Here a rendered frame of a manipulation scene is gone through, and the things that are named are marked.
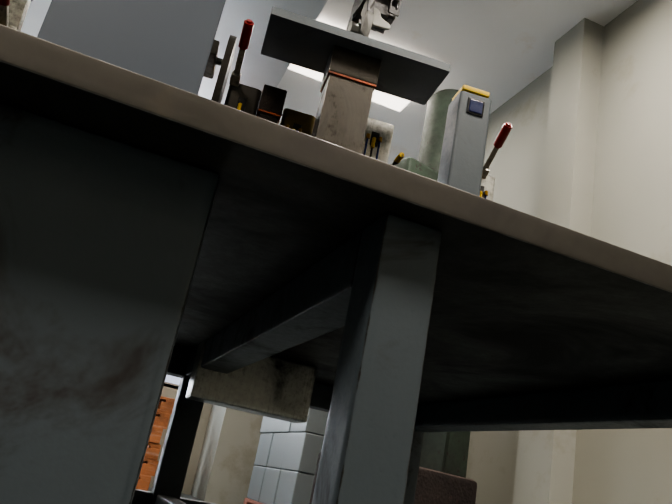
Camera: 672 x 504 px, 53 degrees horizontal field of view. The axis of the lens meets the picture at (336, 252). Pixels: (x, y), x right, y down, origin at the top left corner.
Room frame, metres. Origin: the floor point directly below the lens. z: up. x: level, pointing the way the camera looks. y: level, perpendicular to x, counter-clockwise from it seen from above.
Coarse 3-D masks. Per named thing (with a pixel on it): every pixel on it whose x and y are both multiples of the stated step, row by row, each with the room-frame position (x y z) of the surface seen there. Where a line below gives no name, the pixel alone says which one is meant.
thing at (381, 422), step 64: (384, 256) 0.74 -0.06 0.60; (256, 320) 1.30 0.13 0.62; (320, 320) 1.03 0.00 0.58; (384, 320) 0.75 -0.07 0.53; (192, 384) 1.87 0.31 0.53; (256, 384) 1.91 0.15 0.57; (320, 384) 2.26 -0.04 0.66; (384, 384) 0.75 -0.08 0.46; (640, 384) 1.35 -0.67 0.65; (192, 448) 2.15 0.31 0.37; (384, 448) 0.75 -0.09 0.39
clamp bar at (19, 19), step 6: (12, 0) 1.19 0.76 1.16; (18, 0) 1.19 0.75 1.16; (24, 0) 1.19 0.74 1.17; (30, 0) 1.21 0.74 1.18; (12, 6) 1.19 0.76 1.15; (18, 6) 1.19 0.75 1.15; (24, 6) 1.20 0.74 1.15; (12, 12) 1.20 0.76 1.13; (18, 12) 1.20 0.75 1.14; (24, 12) 1.21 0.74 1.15; (12, 18) 1.20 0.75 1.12; (18, 18) 1.20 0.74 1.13; (24, 18) 1.22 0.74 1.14; (12, 24) 1.20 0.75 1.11; (18, 24) 1.20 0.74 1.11; (18, 30) 1.21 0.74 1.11
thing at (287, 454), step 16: (320, 416) 4.76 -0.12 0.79; (272, 432) 5.55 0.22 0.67; (288, 432) 5.14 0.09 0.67; (304, 432) 4.77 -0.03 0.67; (320, 432) 4.77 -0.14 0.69; (272, 448) 5.45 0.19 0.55; (288, 448) 5.02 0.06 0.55; (304, 448) 4.73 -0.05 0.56; (320, 448) 4.77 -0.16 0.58; (256, 464) 5.81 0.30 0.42; (272, 464) 5.36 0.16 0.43; (288, 464) 4.95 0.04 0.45; (304, 464) 4.74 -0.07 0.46; (256, 480) 5.70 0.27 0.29; (272, 480) 5.26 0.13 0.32; (288, 480) 4.89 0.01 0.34; (304, 480) 4.75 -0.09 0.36; (256, 496) 5.60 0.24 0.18; (272, 496) 5.18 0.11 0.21; (288, 496) 4.82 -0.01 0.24; (304, 496) 4.76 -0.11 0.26
